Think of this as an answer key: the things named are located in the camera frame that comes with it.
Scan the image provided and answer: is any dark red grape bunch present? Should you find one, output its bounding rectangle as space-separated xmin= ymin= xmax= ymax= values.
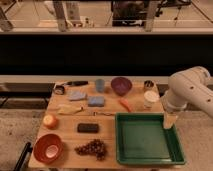
xmin=75 ymin=139 xmax=107 ymax=161

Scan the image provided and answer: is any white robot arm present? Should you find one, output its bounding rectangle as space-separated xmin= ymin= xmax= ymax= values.
xmin=161 ymin=66 xmax=213 ymax=129

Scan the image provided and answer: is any white paper cup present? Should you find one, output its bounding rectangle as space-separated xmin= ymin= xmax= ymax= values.
xmin=144 ymin=91 xmax=160 ymax=108

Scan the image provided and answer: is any small metal cup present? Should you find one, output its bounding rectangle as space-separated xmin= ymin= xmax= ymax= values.
xmin=144 ymin=80 xmax=154 ymax=91

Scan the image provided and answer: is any blue plastic cup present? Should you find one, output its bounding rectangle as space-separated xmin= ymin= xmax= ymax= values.
xmin=95 ymin=79 xmax=105 ymax=93

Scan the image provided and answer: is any green plastic tray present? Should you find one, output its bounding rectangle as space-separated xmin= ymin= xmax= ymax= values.
xmin=115 ymin=113 xmax=186 ymax=166

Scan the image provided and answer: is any orange carrot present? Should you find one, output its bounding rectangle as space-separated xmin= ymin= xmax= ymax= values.
xmin=119 ymin=99 xmax=132 ymax=112

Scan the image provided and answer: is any purple bowl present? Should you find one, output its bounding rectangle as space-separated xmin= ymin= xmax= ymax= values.
xmin=111 ymin=77 xmax=132 ymax=96

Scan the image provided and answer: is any metal fork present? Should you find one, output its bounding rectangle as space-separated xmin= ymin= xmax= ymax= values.
xmin=93 ymin=112 xmax=115 ymax=116

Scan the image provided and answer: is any blue sponge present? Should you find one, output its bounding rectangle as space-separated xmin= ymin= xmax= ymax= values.
xmin=88 ymin=96 xmax=105 ymax=107

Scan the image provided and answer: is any black rectangular block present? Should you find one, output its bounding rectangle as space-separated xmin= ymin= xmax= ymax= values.
xmin=77 ymin=123 xmax=99 ymax=133

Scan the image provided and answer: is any light blue folded cloth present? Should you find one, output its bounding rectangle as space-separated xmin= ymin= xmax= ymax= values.
xmin=68 ymin=90 xmax=87 ymax=101

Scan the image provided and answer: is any orange apple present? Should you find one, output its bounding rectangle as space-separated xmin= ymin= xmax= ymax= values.
xmin=43 ymin=115 xmax=58 ymax=129

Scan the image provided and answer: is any orange bowl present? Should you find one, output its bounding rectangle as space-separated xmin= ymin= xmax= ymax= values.
xmin=33 ymin=134 xmax=63 ymax=164

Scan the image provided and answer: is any black chair part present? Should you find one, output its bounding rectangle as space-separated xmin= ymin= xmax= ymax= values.
xmin=13 ymin=142 xmax=33 ymax=171

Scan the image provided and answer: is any black handled tool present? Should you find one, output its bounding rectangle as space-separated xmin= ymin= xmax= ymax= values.
xmin=65 ymin=81 xmax=89 ymax=86

